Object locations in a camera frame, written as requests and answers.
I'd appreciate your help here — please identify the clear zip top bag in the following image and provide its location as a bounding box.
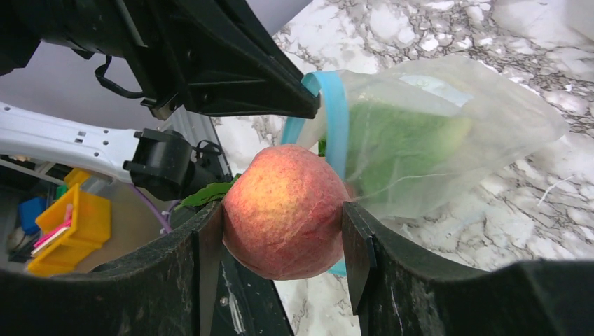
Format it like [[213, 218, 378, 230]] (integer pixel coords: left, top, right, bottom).
[[282, 55, 568, 219]]

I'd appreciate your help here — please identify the yellow storage bin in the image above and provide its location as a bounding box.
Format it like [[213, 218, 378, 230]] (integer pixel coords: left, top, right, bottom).
[[27, 169, 111, 277]]

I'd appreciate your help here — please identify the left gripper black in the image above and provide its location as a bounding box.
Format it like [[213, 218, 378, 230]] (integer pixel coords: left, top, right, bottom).
[[1, 1, 153, 77]]

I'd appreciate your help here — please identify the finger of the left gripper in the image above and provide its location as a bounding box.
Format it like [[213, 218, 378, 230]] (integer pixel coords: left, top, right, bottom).
[[116, 1, 320, 118]]

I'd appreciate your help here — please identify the blue storage bin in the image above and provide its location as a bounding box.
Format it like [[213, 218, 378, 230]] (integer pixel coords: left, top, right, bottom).
[[18, 197, 47, 235]]

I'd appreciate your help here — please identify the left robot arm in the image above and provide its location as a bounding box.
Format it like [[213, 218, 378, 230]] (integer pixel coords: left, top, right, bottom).
[[1, 1, 320, 201]]

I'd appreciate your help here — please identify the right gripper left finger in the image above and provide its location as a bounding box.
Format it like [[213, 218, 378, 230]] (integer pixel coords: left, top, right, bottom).
[[1, 202, 222, 335]]

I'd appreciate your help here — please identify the peach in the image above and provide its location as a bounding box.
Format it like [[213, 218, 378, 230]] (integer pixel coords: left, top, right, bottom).
[[223, 144, 350, 281]]

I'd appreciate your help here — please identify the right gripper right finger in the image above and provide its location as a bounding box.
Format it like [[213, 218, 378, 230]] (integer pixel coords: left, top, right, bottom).
[[343, 202, 593, 335]]

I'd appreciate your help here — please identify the green lettuce head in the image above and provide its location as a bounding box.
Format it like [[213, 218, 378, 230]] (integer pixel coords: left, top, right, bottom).
[[181, 101, 472, 207]]

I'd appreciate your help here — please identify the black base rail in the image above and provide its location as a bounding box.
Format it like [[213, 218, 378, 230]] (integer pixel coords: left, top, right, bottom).
[[212, 250, 294, 336]]

